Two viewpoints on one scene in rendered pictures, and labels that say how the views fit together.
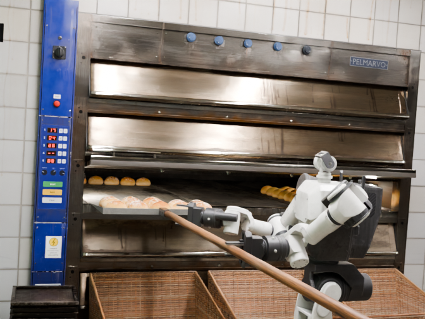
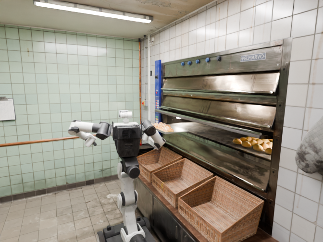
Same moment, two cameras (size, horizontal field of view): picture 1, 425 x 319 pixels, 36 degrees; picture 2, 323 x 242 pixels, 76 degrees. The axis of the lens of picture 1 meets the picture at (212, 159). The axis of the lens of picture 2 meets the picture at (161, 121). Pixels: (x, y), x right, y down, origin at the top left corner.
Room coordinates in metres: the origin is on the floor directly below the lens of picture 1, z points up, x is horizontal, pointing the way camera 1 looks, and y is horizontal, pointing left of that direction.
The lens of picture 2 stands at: (2.69, -2.49, 1.77)
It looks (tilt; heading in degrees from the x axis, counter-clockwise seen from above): 10 degrees down; 81
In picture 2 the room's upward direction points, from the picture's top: straight up
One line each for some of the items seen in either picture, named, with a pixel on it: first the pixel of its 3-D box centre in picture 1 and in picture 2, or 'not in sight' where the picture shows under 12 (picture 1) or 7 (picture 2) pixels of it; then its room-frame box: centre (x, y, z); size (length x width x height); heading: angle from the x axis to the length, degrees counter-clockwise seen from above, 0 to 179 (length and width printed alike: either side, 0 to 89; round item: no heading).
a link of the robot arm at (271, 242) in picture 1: (258, 248); not in sight; (2.24, -0.18, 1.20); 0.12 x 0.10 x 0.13; 109
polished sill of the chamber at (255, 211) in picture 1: (251, 211); (201, 138); (3.52, -0.22, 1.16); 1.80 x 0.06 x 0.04; 109
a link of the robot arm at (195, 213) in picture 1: (202, 216); not in sight; (2.92, 0.03, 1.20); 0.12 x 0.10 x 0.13; 75
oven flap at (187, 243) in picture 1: (251, 237); (199, 150); (3.49, -0.23, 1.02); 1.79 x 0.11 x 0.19; 109
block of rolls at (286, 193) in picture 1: (312, 195); (270, 142); (4.10, -0.64, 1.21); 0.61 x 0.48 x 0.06; 19
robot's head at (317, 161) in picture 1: (324, 165); (126, 116); (2.66, -0.45, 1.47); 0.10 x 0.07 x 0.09; 8
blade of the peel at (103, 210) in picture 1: (152, 206); (167, 127); (3.20, 0.28, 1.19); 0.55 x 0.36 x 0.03; 110
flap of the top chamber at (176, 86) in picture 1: (260, 91); (201, 83); (3.49, -0.23, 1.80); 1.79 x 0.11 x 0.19; 109
